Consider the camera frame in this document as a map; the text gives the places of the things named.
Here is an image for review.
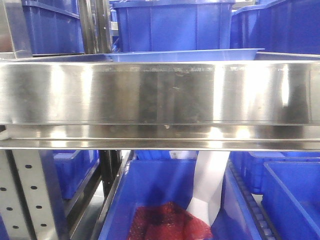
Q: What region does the blue bin lower left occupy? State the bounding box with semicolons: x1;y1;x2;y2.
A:
52;149;99;200

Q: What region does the blue bin upper centre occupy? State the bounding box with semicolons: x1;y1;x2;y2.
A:
113;0;235;52

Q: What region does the white paper strip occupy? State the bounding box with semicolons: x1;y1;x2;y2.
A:
187;150;230;226

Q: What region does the black upright post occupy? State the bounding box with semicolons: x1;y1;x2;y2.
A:
78;0;113;54

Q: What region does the red mesh bag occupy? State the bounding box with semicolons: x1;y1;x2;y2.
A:
127;201;213;240

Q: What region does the stainless steel shelf rail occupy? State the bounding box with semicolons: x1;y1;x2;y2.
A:
0;60;320;151

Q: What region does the blue bin lower centre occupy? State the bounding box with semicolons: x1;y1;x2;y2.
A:
98;160;262;240

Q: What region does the blue bin lower far right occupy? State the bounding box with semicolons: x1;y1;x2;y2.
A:
229;151;320;195

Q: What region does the perforated grey shelf post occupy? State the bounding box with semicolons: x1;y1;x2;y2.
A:
0;149;64;240

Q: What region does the blue plastic tray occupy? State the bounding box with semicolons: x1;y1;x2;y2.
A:
105;48;260;63

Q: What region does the blue bin upper left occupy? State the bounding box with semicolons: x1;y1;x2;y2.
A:
21;0;84;55

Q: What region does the blue bin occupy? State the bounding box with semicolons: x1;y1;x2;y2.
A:
98;160;262;240
229;151;320;195
113;0;235;52
52;149;99;200
230;0;320;55
262;163;320;240
21;0;84;55

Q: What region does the blue bin upper right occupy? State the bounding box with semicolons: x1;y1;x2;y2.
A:
230;0;320;55

